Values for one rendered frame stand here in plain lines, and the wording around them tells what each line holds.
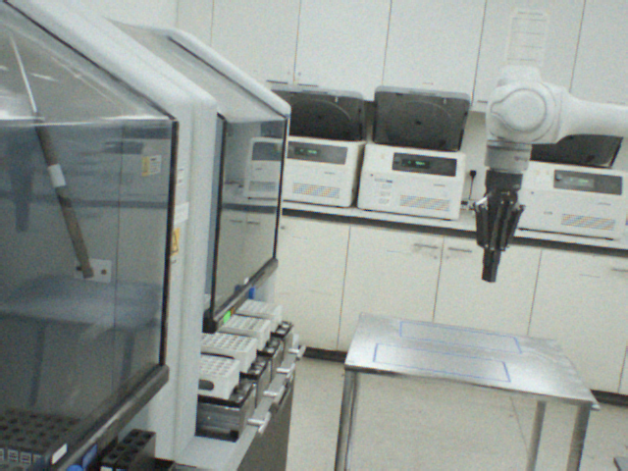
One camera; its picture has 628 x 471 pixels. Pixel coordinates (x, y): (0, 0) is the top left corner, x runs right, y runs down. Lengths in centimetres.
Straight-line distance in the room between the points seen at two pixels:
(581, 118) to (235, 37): 303
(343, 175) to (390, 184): 26
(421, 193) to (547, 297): 87
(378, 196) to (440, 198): 33
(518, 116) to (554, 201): 254
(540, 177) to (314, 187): 120
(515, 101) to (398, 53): 276
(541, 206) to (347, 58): 135
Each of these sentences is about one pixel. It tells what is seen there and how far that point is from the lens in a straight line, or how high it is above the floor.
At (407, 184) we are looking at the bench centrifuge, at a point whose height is 107.
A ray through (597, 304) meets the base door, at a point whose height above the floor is 56.
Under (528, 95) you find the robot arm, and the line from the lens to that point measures 121.
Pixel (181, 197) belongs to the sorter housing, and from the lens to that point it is 116.
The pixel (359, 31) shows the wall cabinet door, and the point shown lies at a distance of 397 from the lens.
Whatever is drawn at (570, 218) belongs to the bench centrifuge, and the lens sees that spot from 376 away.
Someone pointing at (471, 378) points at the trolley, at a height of 82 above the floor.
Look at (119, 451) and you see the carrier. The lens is 115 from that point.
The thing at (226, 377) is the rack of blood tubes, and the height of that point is 86.
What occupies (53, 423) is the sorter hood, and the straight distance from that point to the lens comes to 86.
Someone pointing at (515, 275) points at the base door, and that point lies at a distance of 376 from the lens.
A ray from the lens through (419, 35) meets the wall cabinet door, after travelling 395.
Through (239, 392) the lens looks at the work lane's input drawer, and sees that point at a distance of 151.
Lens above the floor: 144
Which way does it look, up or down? 11 degrees down
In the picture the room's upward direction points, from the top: 6 degrees clockwise
